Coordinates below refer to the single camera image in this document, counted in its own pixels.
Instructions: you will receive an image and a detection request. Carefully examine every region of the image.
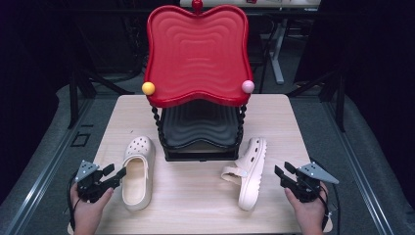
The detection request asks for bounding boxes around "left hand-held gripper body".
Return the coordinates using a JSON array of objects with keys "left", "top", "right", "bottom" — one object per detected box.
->
[{"left": 73, "top": 160, "right": 114, "bottom": 204}]

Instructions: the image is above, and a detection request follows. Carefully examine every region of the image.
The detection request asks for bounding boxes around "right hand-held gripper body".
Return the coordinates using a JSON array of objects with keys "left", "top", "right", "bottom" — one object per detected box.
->
[{"left": 286, "top": 162, "right": 340, "bottom": 204}]

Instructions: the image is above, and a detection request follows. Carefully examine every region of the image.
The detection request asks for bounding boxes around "cream clog shoe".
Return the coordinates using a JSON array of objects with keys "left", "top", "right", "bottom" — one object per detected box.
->
[
  {"left": 120, "top": 135, "right": 157, "bottom": 212},
  {"left": 220, "top": 136, "right": 268, "bottom": 212}
]

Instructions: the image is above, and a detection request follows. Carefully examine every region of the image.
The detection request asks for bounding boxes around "red and black shoe rack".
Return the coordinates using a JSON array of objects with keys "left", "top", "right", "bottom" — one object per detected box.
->
[{"left": 141, "top": 0, "right": 255, "bottom": 163}]

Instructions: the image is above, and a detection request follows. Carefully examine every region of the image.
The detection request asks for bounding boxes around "person's right hand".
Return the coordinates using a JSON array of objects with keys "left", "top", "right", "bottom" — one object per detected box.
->
[{"left": 284, "top": 182, "right": 329, "bottom": 231}]

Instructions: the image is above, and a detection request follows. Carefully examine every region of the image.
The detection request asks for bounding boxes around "person's left hand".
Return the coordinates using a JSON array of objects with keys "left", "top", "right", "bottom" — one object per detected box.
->
[{"left": 69, "top": 182, "right": 115, "bottom": 230}]

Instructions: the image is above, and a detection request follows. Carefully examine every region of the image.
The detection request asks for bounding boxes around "black metal stand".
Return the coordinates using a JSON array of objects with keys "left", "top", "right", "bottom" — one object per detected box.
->
[
  {"left": 286, "top": 65, "right": 346, "bottom": 133},
  {"left": 68, "top": 65, "right": 135, "bottom": 130}
]

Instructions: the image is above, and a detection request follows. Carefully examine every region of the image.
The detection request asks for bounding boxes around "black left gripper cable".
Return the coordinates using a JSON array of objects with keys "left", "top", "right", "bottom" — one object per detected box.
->
[{"left": 66, "top": 175, "right": 82, "bottom": 232}]

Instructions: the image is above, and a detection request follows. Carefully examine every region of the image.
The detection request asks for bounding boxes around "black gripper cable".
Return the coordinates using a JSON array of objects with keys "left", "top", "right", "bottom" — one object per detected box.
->
[
  {"left": 308, "top": 158, "right": 343, "bottom": 235},
  {"left": 66, "top": 175, "right": 82, "bottom": 232}
]

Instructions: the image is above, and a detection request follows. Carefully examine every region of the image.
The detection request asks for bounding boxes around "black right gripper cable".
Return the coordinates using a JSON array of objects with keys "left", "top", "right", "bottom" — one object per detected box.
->
[{"left": 308, "top": 158, "right": 343, "bottom": 235}]

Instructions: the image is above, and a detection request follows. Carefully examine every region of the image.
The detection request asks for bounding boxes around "aluminium floor rail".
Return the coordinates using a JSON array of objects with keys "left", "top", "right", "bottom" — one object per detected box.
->
[
  {"left": 321, "top": 97, "right": 396, "bottom": 235},
  {"left": 0, "top": 97, "right": 96, "bottom": 235}
]

